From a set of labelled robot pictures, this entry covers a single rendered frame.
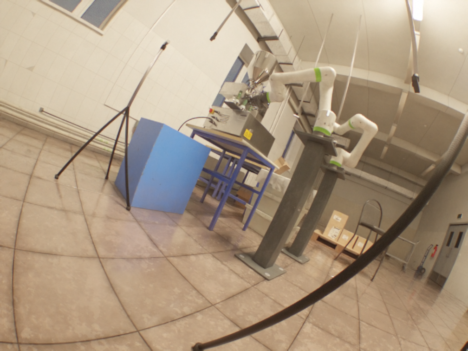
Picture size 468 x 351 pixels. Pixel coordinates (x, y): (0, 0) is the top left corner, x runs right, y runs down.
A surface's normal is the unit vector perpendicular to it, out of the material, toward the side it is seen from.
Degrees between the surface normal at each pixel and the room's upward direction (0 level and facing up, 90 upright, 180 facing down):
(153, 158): 90
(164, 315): 0
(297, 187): 90
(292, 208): 90
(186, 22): 90
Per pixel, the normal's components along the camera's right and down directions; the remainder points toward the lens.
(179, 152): 0.73, 0.34
